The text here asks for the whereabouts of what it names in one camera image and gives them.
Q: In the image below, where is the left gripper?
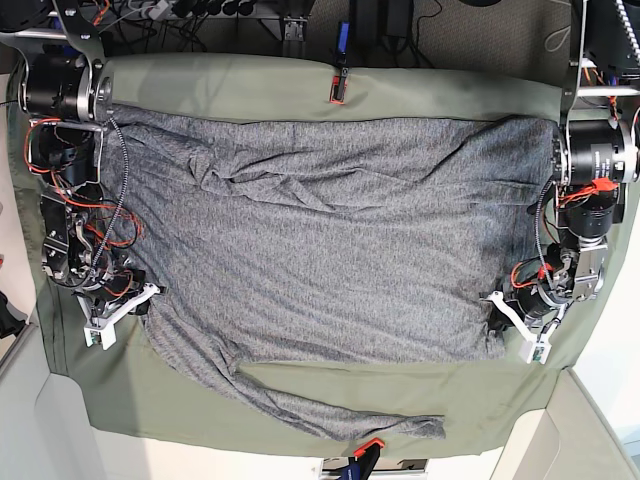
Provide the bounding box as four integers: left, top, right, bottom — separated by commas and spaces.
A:
480, 281, 568, 342

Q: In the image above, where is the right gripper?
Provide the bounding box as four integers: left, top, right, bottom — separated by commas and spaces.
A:
74, 269, 166, 326

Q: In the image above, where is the grey heathered T-shirt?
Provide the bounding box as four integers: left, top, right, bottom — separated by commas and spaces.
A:
101, 105, 556, 441

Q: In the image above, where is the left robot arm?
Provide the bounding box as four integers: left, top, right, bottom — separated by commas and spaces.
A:
484, 1, 639, 362

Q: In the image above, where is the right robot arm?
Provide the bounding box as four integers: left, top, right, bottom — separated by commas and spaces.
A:
1, 1, 164, 349

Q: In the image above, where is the olive green table cloth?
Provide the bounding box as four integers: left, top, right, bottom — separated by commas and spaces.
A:
34, 54, 609, 458

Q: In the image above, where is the left edge black clamp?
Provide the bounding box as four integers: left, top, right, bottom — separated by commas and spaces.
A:
0, 292, 26, 339

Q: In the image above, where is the bottom orange black clamp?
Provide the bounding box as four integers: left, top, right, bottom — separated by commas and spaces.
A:
338, 438, 385, 480

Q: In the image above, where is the orange black clamp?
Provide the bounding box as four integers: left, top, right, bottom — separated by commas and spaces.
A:
329, 21, 350, 105
338, 438, 385, 480

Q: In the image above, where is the top centre orange black clamp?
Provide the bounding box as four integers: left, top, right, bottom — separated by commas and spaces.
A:
329, 21, 350, 105

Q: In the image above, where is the white power strip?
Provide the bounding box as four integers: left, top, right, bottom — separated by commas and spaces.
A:
126, 0, 172, 21

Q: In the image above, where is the right black power adapter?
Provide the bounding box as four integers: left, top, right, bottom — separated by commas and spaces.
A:
384, 0, 413, 38

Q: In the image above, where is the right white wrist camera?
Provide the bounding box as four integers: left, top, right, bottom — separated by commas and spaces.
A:
83, 323, 117, 351

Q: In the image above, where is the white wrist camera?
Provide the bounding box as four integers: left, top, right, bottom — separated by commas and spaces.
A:
518, 337, 551, 365
83, 323, 117, 351

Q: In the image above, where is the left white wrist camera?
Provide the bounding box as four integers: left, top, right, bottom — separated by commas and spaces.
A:
518, 337, 551, 365

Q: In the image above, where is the grey looped cable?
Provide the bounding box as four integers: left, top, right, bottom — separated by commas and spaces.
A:
543, 24, 573, 54

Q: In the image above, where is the grey metal table bracket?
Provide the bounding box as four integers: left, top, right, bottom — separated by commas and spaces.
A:
281, 17, 307, 59

